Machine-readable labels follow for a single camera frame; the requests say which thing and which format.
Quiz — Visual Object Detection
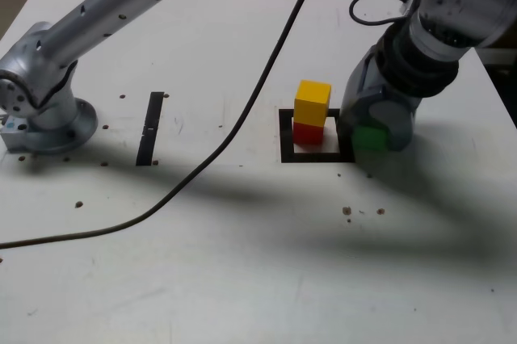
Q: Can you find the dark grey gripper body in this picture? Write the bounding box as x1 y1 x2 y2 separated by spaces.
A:
364 50 425 120

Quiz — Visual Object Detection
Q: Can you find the black tape square outline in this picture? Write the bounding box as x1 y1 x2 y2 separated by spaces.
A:
278 108 356 164

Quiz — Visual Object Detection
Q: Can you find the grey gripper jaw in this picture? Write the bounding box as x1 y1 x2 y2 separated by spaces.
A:
367 99 417 152
339 47 375 149

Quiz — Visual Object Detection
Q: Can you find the red cube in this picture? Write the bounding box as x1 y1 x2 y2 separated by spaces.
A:
292 120 325 146

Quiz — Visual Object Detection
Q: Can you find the green cube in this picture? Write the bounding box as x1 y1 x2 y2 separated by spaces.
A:
351 120 391 152

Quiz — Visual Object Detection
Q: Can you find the grey block with blue sticker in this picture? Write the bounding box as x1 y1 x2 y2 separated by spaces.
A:
0 115 29 151

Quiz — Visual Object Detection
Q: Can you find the long black cable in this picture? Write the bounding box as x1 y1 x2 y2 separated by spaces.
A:
0 0 332 250

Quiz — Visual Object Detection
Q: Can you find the black tape strip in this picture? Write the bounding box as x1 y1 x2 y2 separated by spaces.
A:
136 91 166 166

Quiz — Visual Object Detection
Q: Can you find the yellow cube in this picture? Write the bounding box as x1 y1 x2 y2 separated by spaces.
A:
293 80 333 127

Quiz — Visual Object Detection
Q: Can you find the white metal frame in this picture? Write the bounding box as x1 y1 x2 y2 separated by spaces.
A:
478 47 517 65

